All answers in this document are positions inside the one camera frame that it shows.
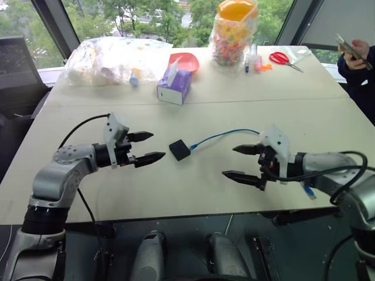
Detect large clear plastic bag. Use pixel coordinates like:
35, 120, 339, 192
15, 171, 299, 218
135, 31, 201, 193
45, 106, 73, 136
57, 37, 174, 88

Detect bystander's bare hand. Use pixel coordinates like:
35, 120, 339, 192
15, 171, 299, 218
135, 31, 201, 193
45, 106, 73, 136
343, 39, 371, 71

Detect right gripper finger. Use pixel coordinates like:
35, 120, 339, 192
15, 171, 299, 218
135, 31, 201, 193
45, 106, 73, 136
232, 144, 262, 156
221, 170, 262, 189

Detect bystander's smartphone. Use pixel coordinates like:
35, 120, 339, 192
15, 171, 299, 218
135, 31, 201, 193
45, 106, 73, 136
335, 33, 374, 71

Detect black mesh chair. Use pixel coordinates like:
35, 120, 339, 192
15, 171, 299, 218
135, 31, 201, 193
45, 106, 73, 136
0, 36, 51, 184

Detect bagged jar of colourful candy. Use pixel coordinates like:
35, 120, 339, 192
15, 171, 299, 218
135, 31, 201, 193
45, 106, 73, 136
209, 0, 260, 77

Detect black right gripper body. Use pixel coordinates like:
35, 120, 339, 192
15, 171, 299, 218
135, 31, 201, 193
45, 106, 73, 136
257, 145, 279, 191

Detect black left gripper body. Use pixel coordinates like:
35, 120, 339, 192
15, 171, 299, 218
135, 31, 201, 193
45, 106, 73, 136
112, 133, 137, 167

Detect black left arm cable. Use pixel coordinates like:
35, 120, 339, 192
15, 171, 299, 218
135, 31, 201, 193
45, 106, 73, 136
57, 114, 110, 281

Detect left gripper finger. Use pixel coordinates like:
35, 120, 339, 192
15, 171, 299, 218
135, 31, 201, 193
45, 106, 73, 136
128, 131, 155, 144
135, 151, 167, 169

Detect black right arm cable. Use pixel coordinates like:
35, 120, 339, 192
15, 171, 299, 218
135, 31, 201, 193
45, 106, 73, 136
263, 150, 369, 206

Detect red-handled scissors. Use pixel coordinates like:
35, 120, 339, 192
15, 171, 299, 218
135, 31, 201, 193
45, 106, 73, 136
269, 51, 305, 73

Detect bystander's dark-sleeved body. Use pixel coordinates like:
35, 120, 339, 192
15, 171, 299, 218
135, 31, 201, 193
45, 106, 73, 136
336, 45, 375, 127

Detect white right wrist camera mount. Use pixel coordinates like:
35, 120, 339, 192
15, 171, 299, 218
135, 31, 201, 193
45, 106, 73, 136
257, 124, 296, 185

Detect dark rounded grey shape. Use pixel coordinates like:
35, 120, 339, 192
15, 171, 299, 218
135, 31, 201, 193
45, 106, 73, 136
206, 232, 250, 281
129, 230, 168, 281

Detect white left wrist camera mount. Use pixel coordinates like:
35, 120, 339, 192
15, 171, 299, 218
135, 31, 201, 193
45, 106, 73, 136
103, 112, 130, 170

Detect blue cable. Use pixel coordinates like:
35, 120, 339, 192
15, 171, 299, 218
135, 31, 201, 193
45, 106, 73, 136
189, 128, 318, 201

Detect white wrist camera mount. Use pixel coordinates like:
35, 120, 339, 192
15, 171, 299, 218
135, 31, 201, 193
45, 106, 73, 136
257, 124, 296, 185
103, 112, 130, 170

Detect small black adapter box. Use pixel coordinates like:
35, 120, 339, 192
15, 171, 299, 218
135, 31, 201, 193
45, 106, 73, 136
169, 139, 192, 162

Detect grey roller blind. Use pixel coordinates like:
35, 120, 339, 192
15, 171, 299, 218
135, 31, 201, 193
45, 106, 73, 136
301, 0, 375, 50

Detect red plastic bowl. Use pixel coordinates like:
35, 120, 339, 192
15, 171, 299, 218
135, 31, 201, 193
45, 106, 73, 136
169, 52, 201, 74

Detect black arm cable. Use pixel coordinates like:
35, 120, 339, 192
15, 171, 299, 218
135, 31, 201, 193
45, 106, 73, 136
263, 150, 369, 206
57, 114, 110, 281

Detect purple tissue box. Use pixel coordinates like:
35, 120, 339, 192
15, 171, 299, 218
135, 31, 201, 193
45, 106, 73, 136
156, 57, 193, 106

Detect dark window frame post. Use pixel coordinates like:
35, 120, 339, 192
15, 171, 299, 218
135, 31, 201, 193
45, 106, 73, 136
274, 0, 325, 47
31, 0, 82, 67

